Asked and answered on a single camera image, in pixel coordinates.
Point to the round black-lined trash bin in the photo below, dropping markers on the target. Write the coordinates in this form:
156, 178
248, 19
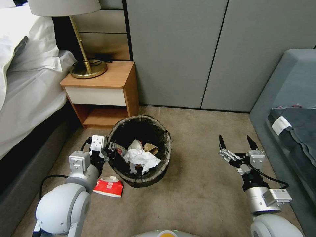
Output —
138, 182

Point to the red printed wrapper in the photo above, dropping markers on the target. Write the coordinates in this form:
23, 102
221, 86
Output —
120, 150

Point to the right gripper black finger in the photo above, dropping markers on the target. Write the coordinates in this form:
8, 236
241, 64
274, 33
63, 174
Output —
226, 153
252, 143

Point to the red and white tissue pack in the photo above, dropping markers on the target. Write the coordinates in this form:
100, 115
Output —
108, 188

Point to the white paper cup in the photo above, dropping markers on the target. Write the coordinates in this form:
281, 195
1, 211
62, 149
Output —
135, 145

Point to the wooden nightstand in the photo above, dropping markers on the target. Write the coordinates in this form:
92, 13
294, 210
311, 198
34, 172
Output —
118, 76

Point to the white robot front shell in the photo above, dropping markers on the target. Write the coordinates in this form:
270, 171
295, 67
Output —
165, 233

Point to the grey bed frame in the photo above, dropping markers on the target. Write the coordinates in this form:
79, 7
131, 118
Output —
27, 160

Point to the crumpled white paper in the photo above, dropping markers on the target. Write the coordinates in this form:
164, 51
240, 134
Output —
140, 158

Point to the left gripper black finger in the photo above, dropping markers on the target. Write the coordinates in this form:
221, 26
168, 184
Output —
107, 153
113, 148

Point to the dark grey folded cloth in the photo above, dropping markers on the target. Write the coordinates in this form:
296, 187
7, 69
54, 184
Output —
305, 130

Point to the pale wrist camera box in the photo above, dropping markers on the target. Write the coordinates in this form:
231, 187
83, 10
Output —
256, 159
98, 142

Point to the white pillow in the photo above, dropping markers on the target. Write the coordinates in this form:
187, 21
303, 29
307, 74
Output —
37, 42

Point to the grey-blue sofa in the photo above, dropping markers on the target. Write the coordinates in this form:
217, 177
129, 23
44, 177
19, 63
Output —
284, 98

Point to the brass table lamp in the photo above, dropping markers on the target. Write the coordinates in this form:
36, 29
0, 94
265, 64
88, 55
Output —
87, 70

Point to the white duvet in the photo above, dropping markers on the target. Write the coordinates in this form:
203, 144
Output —
7, 61

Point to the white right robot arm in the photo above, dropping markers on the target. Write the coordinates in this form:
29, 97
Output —
260, 201

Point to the white-sheeted mattress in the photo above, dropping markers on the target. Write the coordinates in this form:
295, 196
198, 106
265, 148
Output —
32, 98

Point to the white cloth label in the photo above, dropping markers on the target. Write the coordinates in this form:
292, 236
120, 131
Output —
281, 125

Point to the white nightstand drawer front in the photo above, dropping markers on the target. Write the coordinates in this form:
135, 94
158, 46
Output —
96, 96

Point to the wooden headboard panel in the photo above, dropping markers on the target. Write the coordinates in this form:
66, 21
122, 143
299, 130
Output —
103, 37

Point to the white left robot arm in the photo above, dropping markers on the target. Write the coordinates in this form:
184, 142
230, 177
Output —
61, 207

